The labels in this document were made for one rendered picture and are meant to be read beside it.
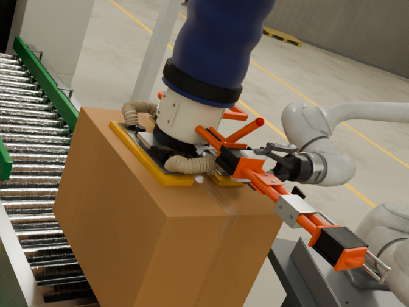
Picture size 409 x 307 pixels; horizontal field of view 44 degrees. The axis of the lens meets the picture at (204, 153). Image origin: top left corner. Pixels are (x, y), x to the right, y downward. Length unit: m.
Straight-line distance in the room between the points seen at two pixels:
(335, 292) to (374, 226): 0.25
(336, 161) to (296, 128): 0.16
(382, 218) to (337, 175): 0.33
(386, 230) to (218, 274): 0.59
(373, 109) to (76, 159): 0.91
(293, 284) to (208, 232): 0.57
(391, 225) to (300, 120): 0.46
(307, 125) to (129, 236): 0.60
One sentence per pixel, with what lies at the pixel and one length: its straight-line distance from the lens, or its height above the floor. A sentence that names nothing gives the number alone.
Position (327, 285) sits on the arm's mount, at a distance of 1.72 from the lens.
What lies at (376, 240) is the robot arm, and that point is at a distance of 1.73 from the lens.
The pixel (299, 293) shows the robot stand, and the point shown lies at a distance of 1.76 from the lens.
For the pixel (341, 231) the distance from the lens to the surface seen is 1.10.
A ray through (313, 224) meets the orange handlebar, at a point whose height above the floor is 1.21.
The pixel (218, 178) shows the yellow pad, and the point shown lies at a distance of 1.42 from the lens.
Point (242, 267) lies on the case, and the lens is 1.46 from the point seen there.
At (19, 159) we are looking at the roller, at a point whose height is 0.53.
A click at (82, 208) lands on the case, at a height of 0.81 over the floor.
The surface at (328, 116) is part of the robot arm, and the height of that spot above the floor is 1.32.
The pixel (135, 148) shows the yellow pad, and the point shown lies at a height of 1.08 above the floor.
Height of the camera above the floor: 1.67
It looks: 22 degrees down
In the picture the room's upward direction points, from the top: 22 degrees clockwise
